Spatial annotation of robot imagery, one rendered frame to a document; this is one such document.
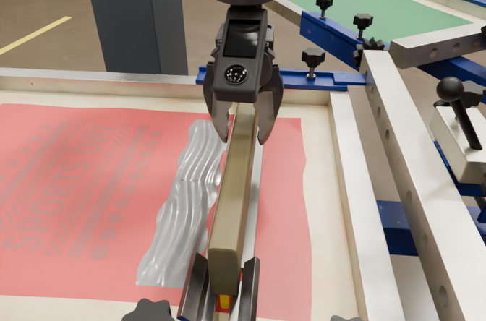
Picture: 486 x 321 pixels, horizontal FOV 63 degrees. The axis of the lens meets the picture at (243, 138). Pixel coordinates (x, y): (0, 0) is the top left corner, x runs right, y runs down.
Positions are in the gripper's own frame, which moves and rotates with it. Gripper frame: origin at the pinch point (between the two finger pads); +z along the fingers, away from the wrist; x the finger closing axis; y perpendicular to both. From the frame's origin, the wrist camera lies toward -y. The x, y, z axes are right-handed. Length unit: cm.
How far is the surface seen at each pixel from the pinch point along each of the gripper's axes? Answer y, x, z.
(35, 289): -19.5, 22.3, 9.2
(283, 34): 316, -8, 105
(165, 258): -14.2, 8.3, 8.6
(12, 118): 15.2, 45.9, 9.2
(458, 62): 56, -51, 12
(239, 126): 0.9, 0.6, -1.3
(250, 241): -13.5, -2.2, 5.1
